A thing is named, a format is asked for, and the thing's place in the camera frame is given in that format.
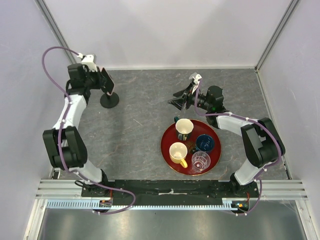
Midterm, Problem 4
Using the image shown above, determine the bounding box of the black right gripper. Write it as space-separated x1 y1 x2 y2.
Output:
168 83 212 112

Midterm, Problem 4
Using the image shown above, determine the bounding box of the pink smartphone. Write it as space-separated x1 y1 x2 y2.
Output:
100 68 115 96

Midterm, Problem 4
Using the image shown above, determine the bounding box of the black phone stand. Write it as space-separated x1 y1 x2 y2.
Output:
100 92 120 109

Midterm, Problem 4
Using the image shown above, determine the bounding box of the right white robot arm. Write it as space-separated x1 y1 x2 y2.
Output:
168 85 286 197

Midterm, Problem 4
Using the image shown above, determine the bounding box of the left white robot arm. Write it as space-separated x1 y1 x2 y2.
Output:
42 63 110 197

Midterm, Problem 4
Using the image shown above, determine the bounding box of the green mug white inside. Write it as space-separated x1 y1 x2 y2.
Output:
174 116 194 141

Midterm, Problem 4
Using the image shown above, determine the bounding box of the red round tray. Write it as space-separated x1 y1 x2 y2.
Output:
160 119 222 176

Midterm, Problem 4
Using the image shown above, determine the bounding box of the blue mug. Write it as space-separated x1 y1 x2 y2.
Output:
195 134 215 153

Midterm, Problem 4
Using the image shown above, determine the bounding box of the yellow mug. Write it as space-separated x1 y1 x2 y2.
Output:
169 142 188 168

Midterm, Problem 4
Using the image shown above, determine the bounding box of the clear glass tumbler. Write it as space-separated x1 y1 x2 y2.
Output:
191 151 211 173

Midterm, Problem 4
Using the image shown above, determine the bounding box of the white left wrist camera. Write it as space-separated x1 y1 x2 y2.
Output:
77 52 98 72

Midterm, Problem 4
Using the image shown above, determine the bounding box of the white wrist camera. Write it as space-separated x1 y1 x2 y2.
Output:
189 72 202 85
77 52 98 72

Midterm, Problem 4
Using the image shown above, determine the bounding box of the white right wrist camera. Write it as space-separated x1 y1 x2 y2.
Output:
189 72 202 85

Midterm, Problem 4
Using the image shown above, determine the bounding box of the aluminium frame rail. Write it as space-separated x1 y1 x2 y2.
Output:
35 0 69 49

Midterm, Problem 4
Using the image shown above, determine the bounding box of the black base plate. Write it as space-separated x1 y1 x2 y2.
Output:
81 178 258 208

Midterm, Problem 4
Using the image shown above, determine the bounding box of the blue slotted cable duct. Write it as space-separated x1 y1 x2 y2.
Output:
46 199 250 211

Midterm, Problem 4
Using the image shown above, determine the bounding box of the right aluminium frame post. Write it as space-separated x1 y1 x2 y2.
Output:
254 0 300 73

